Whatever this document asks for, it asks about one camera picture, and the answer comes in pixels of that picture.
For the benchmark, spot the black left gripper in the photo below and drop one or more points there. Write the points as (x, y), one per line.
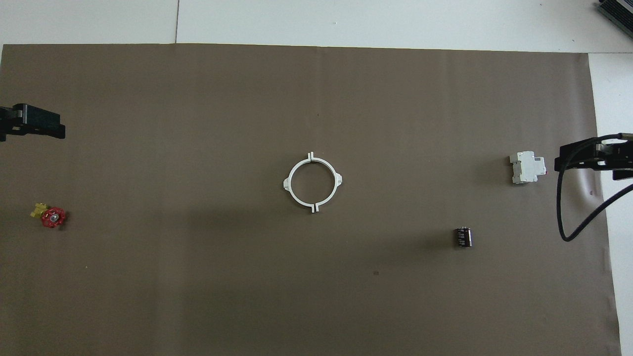
(12, 121)

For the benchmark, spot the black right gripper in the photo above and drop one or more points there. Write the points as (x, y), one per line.
(620, 153)

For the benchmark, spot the white half pipe clamp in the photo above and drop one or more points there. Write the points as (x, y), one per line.
(339, 180)
(287, 183)

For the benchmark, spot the white circuit breaker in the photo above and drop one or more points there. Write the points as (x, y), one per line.
(526, 168)

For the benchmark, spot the red handwheel brass valve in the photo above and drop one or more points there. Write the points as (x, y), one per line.
(52, 217)

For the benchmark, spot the black ribbed power supply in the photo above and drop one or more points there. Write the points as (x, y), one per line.
(618, 12)

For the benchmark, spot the black cylindrical capacitor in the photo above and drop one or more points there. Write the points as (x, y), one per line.
(463, 237)

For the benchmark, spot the brown paper mat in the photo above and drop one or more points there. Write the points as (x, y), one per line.
(316, 296)

